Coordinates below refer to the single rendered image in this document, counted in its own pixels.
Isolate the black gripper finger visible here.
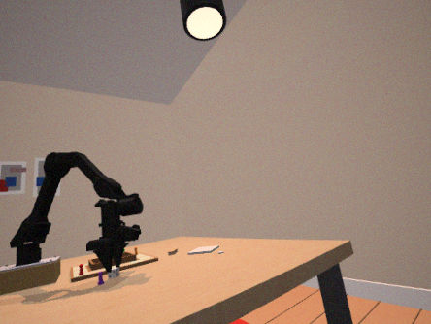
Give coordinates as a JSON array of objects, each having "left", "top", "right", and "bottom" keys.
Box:
[
  {"left": 113, "top": 243, "right": 128, "bottom": 268},
  {"left": 93, "top": 247, "right": 116, "bottom": 273}
]

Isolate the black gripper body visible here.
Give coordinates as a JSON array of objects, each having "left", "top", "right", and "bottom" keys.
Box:
[{"left": 86, "top": 217, "right": 131, "bottom": 251}]

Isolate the white die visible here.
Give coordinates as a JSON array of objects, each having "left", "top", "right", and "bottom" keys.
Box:
[{"left": 108, "top": 267, "right": 120, "bottom": 278}]

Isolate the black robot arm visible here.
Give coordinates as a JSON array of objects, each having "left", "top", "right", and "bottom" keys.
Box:
[{"left": 10, "top": 151, "right": 144, "bottom": 267}]

